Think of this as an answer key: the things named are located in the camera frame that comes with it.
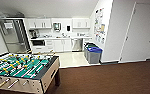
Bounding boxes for stainless steel dishwasher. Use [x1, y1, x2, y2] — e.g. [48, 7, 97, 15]
[71, 38, 83, 52]

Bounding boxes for grey bin green lid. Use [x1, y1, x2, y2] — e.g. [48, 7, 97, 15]
[85, 43, 99, 60]

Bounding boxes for white sink base cabinet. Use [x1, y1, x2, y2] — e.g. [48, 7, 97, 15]
[53, 38, 72, 53]

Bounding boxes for grey bin blue lid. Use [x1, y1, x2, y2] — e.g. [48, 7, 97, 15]
[87, 46, 103, 64]

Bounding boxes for notice board with posters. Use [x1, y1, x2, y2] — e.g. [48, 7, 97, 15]
[94, 8, 107, 44]

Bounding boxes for wide white bottom drawer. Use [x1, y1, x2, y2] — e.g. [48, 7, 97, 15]
[31, 45, 47, 54]

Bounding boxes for wide white upper cabinet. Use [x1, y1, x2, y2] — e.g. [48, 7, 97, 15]
[26, 17, 52, 30]

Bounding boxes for green foosball table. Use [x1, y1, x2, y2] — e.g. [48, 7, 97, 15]
[0, 51, 61, 94]

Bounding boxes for stainless steel refrigerator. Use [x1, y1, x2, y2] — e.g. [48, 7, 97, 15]
[0, 18, 31, 54]

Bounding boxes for white room door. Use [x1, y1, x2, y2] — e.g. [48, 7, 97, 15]
[120, 2, 150, 64]

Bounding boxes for white upper cabinet steel handles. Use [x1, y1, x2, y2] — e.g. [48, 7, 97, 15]
[72, 17, 91, 29]

